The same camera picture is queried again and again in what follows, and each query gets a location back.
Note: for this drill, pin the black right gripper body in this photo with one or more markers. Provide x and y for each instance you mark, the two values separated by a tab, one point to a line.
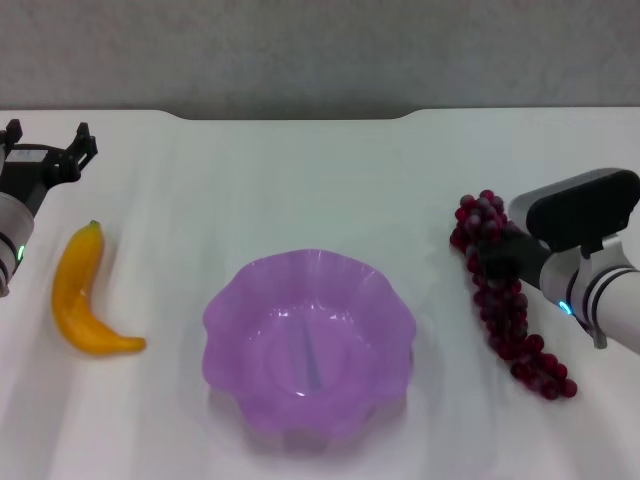
525	252

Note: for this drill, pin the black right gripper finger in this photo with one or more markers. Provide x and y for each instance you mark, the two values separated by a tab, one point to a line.
492	262

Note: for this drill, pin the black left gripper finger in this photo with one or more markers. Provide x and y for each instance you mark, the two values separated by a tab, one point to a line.
14	131
82	145

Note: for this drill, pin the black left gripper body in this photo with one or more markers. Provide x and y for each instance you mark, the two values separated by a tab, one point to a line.
25	177

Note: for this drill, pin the dark red grape bunch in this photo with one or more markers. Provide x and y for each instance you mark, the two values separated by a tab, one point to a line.
505	320

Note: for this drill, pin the yellow banana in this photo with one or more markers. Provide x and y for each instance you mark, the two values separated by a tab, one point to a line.
75	280

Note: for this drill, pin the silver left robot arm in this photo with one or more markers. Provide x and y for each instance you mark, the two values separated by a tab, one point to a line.
10	225

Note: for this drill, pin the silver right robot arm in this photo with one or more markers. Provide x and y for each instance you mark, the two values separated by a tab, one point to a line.
600	295

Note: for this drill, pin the purple translucent wavy bowl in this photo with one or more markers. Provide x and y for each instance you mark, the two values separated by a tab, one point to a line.
310	350

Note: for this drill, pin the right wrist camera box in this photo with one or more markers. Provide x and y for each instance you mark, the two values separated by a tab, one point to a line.
575	215

